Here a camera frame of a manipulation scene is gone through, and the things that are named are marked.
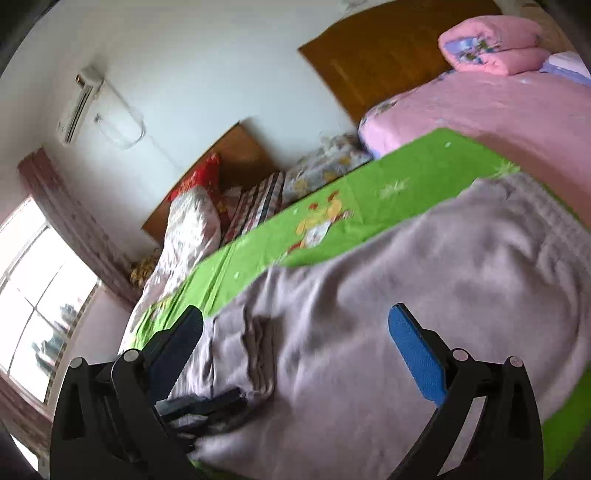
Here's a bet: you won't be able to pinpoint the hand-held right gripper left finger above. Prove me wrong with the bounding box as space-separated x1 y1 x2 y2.
48 305 206 480

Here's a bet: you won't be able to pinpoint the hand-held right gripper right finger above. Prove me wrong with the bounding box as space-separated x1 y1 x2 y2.
388 303 544 480

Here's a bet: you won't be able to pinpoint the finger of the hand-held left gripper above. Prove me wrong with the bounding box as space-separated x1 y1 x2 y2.
154 387 250 455

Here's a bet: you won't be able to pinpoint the lilac pants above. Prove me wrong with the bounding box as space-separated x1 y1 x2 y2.
168 173 585 480

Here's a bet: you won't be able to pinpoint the brown yellow plush toy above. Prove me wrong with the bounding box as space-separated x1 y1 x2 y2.
129 256 160 287

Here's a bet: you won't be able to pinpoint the pale patterned quilt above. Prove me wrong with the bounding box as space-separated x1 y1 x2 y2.
117 187 222 356

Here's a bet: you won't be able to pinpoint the window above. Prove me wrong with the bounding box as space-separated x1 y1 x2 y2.
0 196 100 404

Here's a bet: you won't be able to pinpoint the pink patterned curtain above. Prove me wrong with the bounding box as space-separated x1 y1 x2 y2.
17 148 141 305

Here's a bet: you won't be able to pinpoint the plaid bed sheet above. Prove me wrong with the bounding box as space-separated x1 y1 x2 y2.
221 171 287 247

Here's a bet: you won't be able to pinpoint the red pillow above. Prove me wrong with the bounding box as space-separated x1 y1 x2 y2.
168 153 236 222

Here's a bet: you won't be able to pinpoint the green printed blanket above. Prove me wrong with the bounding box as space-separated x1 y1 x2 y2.
122 128 591 480

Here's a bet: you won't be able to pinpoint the plain wooden headboard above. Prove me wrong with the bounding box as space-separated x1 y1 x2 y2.
141 122 278 245

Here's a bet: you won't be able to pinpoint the nightstand with floral cloth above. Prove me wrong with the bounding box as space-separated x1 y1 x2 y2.
281 134 374 206

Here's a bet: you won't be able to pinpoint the pink bed sheet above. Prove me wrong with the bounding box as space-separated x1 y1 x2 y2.
358 69 591 217

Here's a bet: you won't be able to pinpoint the white air conditioner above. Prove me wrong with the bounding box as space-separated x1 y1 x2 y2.
56 67 105 146

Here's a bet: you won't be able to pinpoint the padded brown headboard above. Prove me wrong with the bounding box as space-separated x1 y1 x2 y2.
298 0 504 126

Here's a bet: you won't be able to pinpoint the folded pink quilt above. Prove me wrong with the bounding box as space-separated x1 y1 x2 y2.
438 16 552 76

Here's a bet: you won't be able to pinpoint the purple pillow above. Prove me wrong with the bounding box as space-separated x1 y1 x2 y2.
538 51 591 88

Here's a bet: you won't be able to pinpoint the air conditioner cable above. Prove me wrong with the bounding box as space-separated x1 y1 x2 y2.
95 80 147 149

